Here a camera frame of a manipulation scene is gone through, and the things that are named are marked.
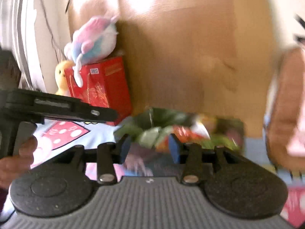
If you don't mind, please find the dark green vegetable snack pack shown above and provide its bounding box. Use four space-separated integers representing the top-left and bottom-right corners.
114 125 174 149

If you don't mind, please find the red spicy snack pack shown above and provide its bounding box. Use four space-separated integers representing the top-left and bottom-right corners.
155 125 210 153

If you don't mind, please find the bright green snack pack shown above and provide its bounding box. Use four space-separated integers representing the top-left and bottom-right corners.
202 134 240 151

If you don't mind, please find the person's hand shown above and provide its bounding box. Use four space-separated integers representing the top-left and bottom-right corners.
1 136 38 189

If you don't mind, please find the black sheep print box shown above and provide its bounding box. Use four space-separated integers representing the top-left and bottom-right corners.
114 108 245 177

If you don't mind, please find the blue Peppa Pig bedsheet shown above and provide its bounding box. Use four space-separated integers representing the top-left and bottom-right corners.
1 118 304 228

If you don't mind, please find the yellow duck plush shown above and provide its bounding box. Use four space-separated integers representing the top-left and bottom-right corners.
55 60 75 97

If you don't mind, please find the red gift bag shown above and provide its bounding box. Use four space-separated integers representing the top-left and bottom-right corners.
65 56 132 126

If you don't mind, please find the wooden headboard panel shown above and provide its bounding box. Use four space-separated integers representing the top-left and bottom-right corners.
68 0 275 138

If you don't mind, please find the pink blue unicorn plush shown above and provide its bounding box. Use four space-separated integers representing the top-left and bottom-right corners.
64 15 118 87

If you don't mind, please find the brown seat cushion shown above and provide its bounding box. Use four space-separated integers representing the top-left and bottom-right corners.
265 47 304 172

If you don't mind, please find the black wall cable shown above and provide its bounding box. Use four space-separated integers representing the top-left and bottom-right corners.
35 0 64 60

